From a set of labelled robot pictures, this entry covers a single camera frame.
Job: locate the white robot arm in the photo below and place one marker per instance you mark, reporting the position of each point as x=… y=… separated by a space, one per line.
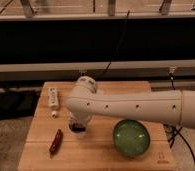
x=174 y=107

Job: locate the white ceramic cup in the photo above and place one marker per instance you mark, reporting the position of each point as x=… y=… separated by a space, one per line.
x=78 y=123

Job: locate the green ceramic bowl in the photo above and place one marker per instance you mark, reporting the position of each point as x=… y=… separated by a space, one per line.
x=131 y=138

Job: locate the white toothpaste tube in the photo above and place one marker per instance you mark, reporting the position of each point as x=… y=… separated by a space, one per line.
x=53 y=101

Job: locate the metal rail frame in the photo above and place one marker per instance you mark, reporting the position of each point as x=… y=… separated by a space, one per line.
x=97 y=70

